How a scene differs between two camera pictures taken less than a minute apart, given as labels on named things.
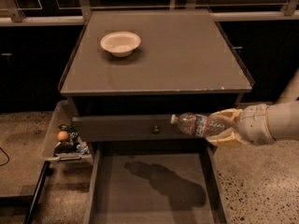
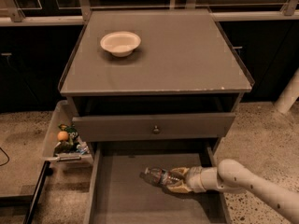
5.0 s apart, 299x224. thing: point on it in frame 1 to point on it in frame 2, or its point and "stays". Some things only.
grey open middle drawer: [159, 182] stays
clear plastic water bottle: [201, 125] to [157, 175]
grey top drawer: [133, 129] stays
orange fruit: [63, 135] stays
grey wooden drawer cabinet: [127, 73] stays
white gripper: [253, 124] to [195, 179]
